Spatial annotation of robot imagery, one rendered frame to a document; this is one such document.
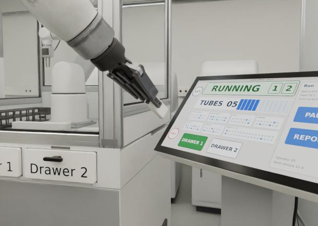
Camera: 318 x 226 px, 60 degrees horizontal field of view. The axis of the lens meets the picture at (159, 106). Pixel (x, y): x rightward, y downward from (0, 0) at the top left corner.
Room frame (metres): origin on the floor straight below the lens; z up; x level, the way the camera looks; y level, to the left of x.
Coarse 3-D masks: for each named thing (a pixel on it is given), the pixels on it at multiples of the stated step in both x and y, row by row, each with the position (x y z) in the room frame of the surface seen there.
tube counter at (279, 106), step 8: (232, 104) 0.78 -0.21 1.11; (240, 104) 0.76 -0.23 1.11; (248, 104) 0.75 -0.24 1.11; (256, 104) 0.73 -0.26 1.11; (264, 104) 0.71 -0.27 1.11; (272, 104) 0.70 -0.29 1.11; (280, 104) 0.68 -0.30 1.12; (288, 104) 0.67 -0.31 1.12; (264, 112) 0.69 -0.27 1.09; (272, 112) 0.68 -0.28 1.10; (280, 112) 0.66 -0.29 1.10
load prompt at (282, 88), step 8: (208, 88) 0.90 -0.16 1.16; (216, 88) 0.88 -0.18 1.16; (224, 88) 0.85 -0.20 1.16; (232, 88) 0.83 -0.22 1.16; (240, 88) 0.81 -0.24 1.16; (248, 88) 0.79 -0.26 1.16; (256, 88) 0.77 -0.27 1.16; (264, 88) 0.75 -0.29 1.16; (272, 88) 0.73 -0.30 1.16; (280, 88) 0.72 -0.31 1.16; (288, 88) 0.70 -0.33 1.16; (296, 88) 0.68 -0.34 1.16
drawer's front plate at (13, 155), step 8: (0, 152) 1.05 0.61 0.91; (8, 152) 1.04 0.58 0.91; (16, 152) 1.03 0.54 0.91; (0, 160) 1.05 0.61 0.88; (8, 160) 1.04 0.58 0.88; (16, 160) 1.03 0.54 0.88; (0, 168) 1.05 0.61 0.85; (8, 168) 1.04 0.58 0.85; (16, 168) 1.03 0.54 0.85; (16, 176) 1.03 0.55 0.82
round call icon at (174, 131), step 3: (171, 129) 0.87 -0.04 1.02; (174, 129) 0.87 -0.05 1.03; (177, 129) 0.86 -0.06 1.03; (180, 129) 0.85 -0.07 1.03; (171, 132) 0.86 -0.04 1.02; (174, 132) 0.86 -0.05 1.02; (177, 132) 0.85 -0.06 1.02; (168, 135) 0.86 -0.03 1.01; (171, 135) 0.85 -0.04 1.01; (174, 135) 0.85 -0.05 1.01; (177, 135) 0.84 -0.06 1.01; (168, 138) 0.85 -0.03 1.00; (171, 138) 0.84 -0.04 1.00; (174, 138) 0.84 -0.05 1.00
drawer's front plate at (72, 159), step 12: (24, 156) 1.03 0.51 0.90; (36, 156) 1.01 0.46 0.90; (48, 156) 1.00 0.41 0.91; (72, 156) 0.98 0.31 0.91; (84, 156) 0.97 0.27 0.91; (96, 156) 0.97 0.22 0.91; (48, 168) 1.00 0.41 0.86; (72, 168) 0.98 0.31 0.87; (96, 168) 0.97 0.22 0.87; (60, 180) 0.99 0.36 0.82; (72, 180) 0.98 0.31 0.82; (84, 180) 0.97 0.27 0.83; (96, 180) 0.97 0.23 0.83
